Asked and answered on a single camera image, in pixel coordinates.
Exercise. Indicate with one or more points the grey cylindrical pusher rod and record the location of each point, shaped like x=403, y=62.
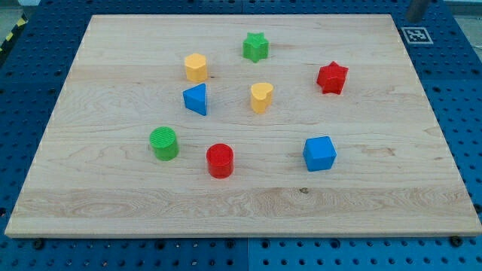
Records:
x=416, y=10

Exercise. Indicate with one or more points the blue triangle block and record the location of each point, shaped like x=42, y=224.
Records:
x=195, y=99

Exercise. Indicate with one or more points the green star block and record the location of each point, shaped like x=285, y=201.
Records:
x=255, y=46

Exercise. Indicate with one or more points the yellow hexagon block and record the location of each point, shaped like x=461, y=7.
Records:
x=196, y=68

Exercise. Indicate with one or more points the red cylinder block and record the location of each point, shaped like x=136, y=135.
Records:
x=220, y=159

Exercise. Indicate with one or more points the blue cube block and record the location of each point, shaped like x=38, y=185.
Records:
x=319, y=153

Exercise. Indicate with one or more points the light wooden board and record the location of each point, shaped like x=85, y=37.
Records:
x=95, y=175

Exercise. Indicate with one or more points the yellow heart block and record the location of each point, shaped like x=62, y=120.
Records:
x=261, y=97

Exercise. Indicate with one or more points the white fiducial marker tag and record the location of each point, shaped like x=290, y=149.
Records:
x=416, y=35

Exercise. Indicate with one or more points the green cylinder block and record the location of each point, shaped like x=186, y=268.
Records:
x=164, y=143

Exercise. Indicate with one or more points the yellow black hazard tape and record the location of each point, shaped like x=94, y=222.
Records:
x=14, y=34

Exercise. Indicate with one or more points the red star block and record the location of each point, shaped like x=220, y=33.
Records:
x=332, y=77

